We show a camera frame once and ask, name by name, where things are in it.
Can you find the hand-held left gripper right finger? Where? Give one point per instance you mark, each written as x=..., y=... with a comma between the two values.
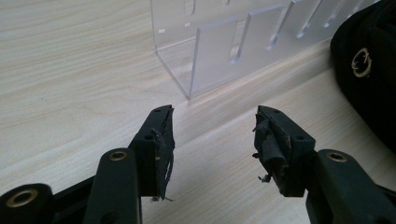
x=289, y=155

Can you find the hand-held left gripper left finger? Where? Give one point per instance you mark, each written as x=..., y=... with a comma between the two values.
x=152, y=149

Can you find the clear acrylic slotted rack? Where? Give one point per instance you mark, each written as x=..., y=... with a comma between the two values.
x=214, y=56

